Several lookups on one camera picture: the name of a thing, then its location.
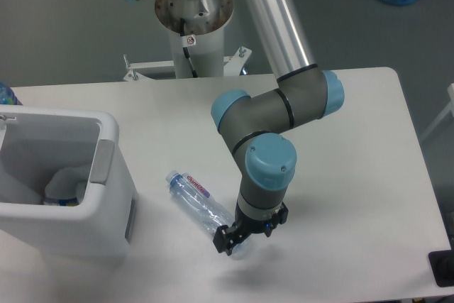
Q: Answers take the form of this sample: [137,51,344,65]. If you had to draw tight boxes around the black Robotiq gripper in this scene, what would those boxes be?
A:
[213,200,289,255]

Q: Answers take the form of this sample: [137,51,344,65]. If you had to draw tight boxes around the clear plastic water bottle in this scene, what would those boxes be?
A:
[166,170,234,241]

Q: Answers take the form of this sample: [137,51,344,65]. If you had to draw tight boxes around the clear plastic bag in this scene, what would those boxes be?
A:
[45,164,91,198]

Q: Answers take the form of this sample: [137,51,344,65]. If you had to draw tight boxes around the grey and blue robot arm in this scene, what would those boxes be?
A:
[129,0,345,254]

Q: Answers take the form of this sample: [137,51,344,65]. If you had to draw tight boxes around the white plastic trash can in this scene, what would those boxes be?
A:
[1,105,138,257]

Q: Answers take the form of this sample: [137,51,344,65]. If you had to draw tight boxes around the blue snack package in bin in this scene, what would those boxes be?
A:
[42,197,79,206]

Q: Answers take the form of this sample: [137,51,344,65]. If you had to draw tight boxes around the black clamp at table corner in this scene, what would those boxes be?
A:
[428,250,453,287]

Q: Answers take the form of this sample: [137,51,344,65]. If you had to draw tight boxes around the black cable on pedestal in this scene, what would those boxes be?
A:
[179,18,199,78]

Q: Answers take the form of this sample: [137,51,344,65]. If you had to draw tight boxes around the white frame at right edge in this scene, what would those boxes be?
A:
[421,83,453,143]

